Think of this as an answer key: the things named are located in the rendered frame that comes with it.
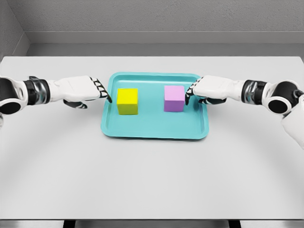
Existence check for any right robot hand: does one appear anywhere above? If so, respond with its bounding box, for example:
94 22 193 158
185 75 235 106

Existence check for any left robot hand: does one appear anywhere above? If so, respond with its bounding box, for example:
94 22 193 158
57 76 113 110

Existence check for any pink cube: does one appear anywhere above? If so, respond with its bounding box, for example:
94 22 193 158
163 85 186 113

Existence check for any yellow cube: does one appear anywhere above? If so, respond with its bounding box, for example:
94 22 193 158
117 88 139 116

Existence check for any teal plastic tray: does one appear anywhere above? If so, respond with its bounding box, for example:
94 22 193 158
101 72 210 141

